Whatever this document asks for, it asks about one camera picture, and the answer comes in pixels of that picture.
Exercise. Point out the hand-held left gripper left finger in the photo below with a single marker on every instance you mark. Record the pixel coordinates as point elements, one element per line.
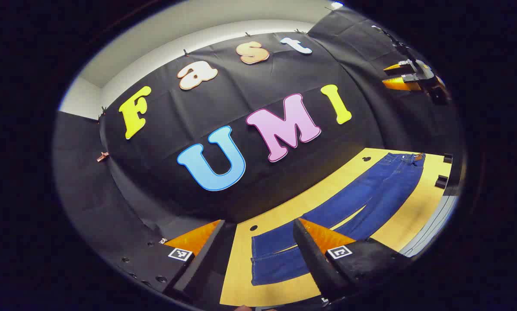
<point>198,268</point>

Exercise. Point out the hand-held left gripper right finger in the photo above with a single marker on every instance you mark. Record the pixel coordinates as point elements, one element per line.
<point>314,263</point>

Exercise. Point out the black table clamp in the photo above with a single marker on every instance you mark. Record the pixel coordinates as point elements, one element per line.
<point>448,158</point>
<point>441,181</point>

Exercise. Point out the blue jeans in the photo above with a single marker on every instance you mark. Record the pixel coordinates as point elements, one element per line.
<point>384,190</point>

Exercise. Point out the copper backdrop clip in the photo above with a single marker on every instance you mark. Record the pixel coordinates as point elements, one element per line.
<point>103,157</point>

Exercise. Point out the black backdrop cloth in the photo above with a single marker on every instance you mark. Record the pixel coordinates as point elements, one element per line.
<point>241,86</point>

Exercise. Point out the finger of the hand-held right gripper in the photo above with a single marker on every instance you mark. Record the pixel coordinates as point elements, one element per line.
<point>397,84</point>
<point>392,67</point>

